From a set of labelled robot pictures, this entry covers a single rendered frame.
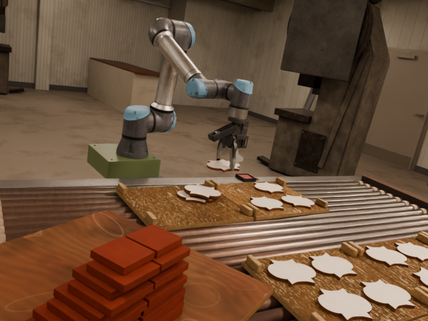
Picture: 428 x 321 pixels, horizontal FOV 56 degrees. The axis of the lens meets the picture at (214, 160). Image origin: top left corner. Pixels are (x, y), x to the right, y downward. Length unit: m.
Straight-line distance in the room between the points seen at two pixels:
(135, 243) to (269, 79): 10.28
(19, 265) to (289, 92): 9.67
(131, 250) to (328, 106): 4.90
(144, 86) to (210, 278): 7.54
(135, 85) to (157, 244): 7.61
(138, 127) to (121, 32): 9.12
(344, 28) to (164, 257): 4.62
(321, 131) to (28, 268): 4.85
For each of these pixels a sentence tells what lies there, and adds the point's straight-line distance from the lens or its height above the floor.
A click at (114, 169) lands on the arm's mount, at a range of 1.86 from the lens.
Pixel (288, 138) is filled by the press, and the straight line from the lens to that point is 5.69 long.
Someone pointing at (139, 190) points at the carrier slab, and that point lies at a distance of 1.59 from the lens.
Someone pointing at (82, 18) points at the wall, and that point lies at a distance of 10.59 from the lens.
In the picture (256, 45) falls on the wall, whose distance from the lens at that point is 11.39.
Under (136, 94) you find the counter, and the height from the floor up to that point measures 0.44.
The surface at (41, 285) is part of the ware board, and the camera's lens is 0.82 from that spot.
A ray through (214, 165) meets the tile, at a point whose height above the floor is 1.06.
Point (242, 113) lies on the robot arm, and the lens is 1.60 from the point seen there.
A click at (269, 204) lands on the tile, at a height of 0.95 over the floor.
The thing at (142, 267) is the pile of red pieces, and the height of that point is 1.17.
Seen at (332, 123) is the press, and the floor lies 0.88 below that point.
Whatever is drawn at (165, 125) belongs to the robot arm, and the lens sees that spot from 1.98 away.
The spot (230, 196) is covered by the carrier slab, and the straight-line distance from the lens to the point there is 1.68.
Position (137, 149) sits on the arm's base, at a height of 1.00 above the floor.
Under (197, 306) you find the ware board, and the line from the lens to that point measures 0.79.
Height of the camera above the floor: 1.49
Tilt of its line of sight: 15 degrees down
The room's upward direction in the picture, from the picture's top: 10 degrees clockwise
